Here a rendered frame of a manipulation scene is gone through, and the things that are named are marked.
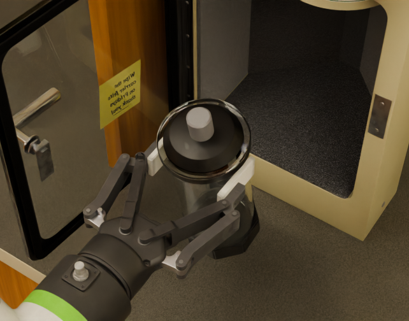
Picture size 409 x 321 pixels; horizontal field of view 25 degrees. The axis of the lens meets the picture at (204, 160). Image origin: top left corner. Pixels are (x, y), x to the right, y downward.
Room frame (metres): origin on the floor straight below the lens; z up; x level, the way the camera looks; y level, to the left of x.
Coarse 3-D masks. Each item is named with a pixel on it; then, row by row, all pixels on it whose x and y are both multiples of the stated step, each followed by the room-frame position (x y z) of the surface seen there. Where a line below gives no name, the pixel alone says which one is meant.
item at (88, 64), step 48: (48, 0) 0.78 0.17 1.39; (96, 0) 0.83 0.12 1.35; (144, 0) 0.88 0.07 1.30; (48, 48) 0.77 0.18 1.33; (96, 48) 0.82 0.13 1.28; (144, 48) 0.88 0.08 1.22; (48, 96) 0.76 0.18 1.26; (96, 96) 0.81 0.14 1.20; (144, 96) 0.88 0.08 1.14; (0, 144) 0.70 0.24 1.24; (96, 144) 0.80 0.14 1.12; (144, 144) 0.87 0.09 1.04; (48, 192) 0.74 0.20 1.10; (96, 192) 0.80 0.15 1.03
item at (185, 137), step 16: (192, 112) 0.69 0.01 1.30; (208, 112) 0.69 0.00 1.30; (224, 112) 0.71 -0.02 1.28; (176, 128) 0.70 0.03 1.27; (192, 128) 0.68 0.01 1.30; (208, 128) 0.68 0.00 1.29; (224, 128) 0.69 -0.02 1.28; (240, 128) 0.70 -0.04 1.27; (176, 144) 0.68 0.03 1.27; (192, 144) 0.68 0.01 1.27; (208, 144) 0.67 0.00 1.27; (224, 144) 0.67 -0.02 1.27; (240, 144) 0.68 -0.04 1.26; (176, 160) 0.66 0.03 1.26; (192, 160) 0.66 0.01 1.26; (208, 160) 0.65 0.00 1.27; (224, 160) 0.66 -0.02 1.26
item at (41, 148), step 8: (32, 144) 0.73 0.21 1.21; (40, 144) 0.73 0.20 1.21; (48, 144) 0.73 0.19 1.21; (32, 152) 0.73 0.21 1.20; (40, 152) 0.72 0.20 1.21; (48, 152) 0.72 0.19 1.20; (40, 160) 0.72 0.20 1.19; (48, 160) 0.73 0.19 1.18; (40, 168) 0.71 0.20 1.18; (48, 168) 0.72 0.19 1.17; (40, 176) 0.71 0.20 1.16
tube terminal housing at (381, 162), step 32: (384, 0) 0.79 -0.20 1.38; (384, 64) 0.79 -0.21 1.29; (384, 96) 0.78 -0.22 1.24; (256, 160) 0.87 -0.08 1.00; (384, 160) 0.78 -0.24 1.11; (288, 192) 0.84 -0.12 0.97; (320, 192) 0.82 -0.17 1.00; (352, 192) 0.80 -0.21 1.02; (384, 192) 0.81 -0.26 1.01; (352, 224) 0.78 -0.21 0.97
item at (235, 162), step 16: (176, 112) 0.73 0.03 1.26; (240, 112) 0.72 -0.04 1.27; (160, 128) 0.71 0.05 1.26; (160, 144) 0.69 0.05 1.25; (240, 160) 0.66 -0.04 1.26; (192, 176) 0.64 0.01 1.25; (208, 176) 0.64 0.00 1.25; (192, 192) 0.66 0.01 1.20; (208, 192) 0.66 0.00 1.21; (192, 208) 0.67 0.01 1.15; (240, 208) 0.68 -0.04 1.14; (240, 224) 0.68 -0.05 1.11; (240, 240) 0.69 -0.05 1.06
